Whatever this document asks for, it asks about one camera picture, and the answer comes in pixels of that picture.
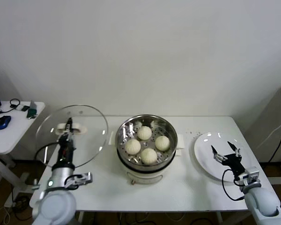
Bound blue computer mouse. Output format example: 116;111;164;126
0;115;12;130

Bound black floor cables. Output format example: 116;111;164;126
3;195;38;222

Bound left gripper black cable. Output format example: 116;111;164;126
35;142;61;168

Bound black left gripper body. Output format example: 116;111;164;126
58;137;76;168

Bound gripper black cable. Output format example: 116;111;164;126
222;170;245;201
35;142;61;168

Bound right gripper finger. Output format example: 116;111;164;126
210;144;225;163
226;140;241;158

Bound round glass pot lid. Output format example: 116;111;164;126
36;105;109;169

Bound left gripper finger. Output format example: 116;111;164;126
60;130;74;141
65;117;74;132

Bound stainless steel steamer basket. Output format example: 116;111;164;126
109;114;186;168

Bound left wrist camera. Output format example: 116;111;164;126
65;172;94;188

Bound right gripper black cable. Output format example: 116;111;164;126
222;170;245;201

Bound white round plate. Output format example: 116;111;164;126
193;132;252;183

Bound green board module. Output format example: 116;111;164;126
27;100;39;120

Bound black looped cable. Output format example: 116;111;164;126
0;98;22;115

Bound white side table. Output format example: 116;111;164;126
0;100;46;200

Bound white steamed baozi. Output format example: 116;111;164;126
126;139;141;155
155;135;171;151
137;126;153;141
140;148;158;165

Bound white power cable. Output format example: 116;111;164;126
254;116;281;151

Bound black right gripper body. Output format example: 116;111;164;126
222;153;246;176

